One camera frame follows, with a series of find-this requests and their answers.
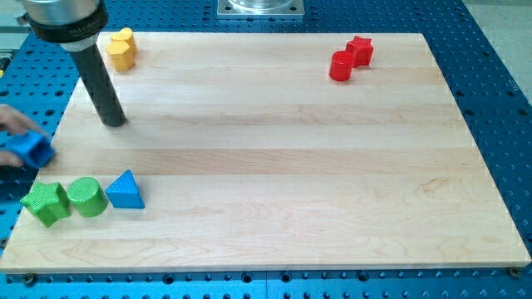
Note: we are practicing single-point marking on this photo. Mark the yellow heart block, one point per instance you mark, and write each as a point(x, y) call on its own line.
point(125, 35)

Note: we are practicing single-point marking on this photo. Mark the wooden board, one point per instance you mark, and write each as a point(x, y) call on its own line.
point(250, 158)

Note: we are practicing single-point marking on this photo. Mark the green star block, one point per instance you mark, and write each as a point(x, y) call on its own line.
point(47, 202)

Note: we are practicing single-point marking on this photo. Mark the blue cube block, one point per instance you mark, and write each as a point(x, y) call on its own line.
point(34, 149)

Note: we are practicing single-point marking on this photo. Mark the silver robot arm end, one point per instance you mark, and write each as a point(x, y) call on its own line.
point(73, 24)

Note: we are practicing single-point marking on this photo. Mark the blue triangle block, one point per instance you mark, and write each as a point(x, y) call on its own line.
point(124, 192)

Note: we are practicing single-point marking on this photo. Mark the red star block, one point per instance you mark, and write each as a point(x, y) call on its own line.
point(361, 49)

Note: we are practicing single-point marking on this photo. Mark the green cylinder block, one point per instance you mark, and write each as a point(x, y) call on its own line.
point(87, 197)

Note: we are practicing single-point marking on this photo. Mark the person's hand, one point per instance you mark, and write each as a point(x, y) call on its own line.
point(15, 123)

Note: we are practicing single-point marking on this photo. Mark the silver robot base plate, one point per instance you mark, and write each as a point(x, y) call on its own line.
point(256, 9)

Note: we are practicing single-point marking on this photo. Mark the yellow hexagon block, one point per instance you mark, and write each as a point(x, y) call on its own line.
point(121, 55)

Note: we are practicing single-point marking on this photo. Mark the red cylinder block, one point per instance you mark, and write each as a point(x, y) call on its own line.
point(341, 66)

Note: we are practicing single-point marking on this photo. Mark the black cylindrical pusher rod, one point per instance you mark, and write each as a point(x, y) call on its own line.
point(99, 87)

